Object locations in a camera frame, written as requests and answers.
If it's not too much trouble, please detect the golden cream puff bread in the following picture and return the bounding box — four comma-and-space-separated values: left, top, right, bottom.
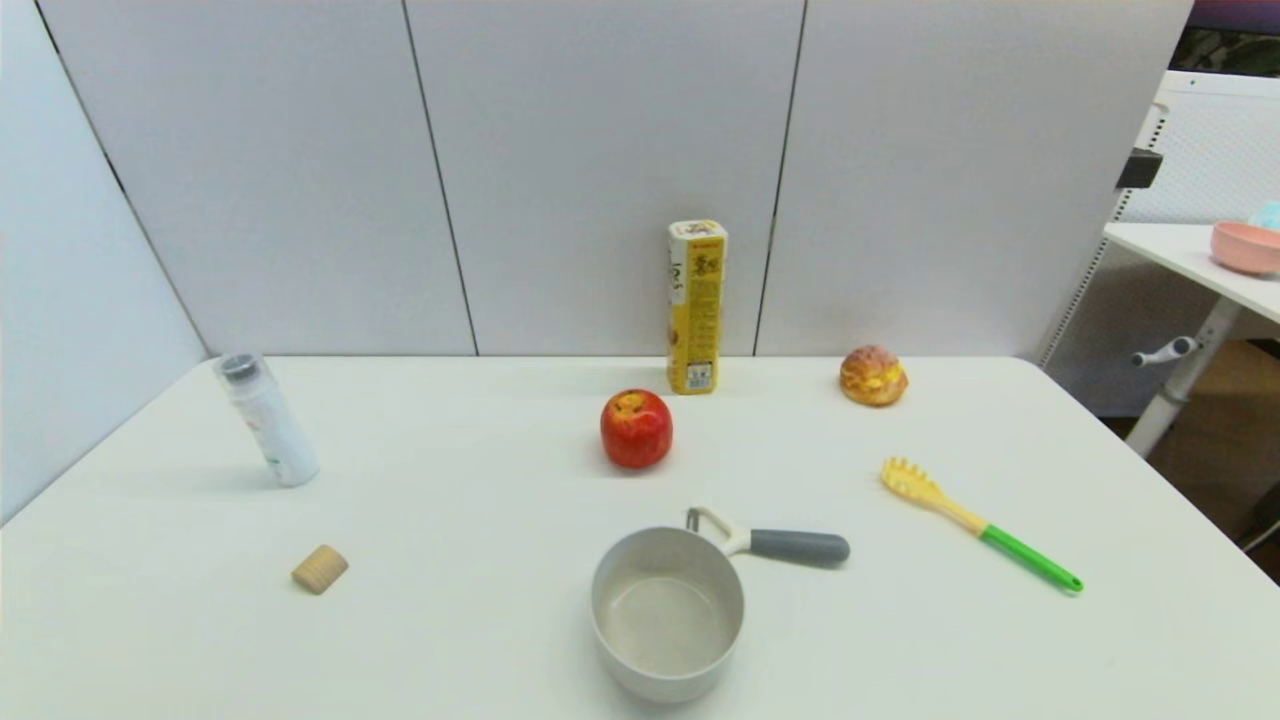
839, 345, 909, 408

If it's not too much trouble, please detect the beige round bowl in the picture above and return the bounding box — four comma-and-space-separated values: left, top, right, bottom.
590, 526, 746, 704

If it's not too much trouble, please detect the pink bowl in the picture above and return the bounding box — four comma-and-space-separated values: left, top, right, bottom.
1211, 221, 1280, 277

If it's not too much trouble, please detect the red apple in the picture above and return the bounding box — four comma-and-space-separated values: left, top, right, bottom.
600, 388, 674, 470

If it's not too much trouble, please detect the tall yellow carton box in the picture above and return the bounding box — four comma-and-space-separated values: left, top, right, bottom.
667, 219, 729, 396

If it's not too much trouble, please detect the white bottle with grey cap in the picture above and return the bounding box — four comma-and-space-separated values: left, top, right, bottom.
212, 352, 321, 489

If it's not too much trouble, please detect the small ribbed wooden cylinder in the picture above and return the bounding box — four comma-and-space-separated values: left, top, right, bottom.
291, 544, 350, 596

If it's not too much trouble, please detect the black clip on partition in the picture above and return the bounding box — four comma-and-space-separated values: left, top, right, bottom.
1116, 148, 1164, 191

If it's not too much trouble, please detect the white side table leg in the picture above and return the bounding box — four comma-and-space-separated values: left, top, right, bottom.
1125, 298, 1246, 459

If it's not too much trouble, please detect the white side table top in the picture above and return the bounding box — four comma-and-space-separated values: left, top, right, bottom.
1104, 222, 1280, 326

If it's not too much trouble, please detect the white perforated partition panel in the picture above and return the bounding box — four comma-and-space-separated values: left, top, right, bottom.
1038, 70, 1280, 369

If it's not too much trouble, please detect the dark screen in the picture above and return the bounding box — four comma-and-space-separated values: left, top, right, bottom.
1170, 0, 1280, 79

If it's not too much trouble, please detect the white peeler grey handle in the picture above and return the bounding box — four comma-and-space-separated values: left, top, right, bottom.
685, 506, 851, 570

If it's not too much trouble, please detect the yellow pasta spoon green handle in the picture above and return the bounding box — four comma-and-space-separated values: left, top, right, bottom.
880, 457, 1084, 595

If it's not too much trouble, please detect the grey table crank handle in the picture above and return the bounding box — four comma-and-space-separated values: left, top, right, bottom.
1132, 337, 1199, 368

